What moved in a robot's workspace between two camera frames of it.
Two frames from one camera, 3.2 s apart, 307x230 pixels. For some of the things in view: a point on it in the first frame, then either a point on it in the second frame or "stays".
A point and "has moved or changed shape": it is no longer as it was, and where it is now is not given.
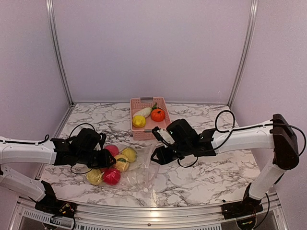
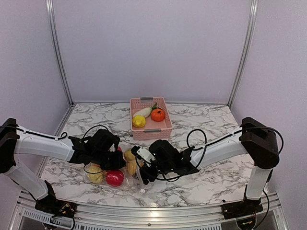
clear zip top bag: [137, 168] has moved or changed shape
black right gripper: [163, 159] → [143, 170]
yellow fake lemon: [139, 121] stays
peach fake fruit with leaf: [122, 163] has moved or changed shape
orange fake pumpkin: [157, 114] stays
